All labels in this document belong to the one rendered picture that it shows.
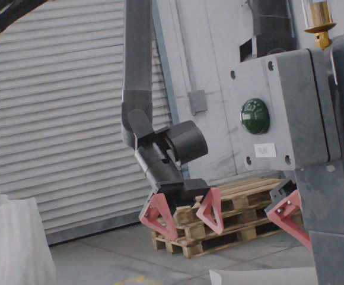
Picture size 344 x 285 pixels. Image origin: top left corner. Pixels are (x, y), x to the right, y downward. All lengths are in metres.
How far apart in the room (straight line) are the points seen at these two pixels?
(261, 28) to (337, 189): 0.39
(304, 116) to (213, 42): 8.67
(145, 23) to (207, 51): 7.74
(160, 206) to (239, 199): 5.15
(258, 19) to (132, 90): 0.46
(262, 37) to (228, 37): 8.41
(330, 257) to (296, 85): 0.16
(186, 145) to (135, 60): 0.20
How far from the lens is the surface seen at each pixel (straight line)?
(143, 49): 1.41
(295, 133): 0.56
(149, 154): 1.31
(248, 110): 0.57
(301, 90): 0.57
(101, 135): 8.44
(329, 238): 0.63
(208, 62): 9.16
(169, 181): 1.25
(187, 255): 6.22
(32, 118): 8.23
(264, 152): 0.59
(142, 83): 1.37
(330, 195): 0.61
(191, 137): 1.32
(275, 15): 0.96
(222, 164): 9.16
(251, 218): 6.45
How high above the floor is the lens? 1.31
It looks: 3 degrees down
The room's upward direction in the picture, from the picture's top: 11 degrees counter-clockwise
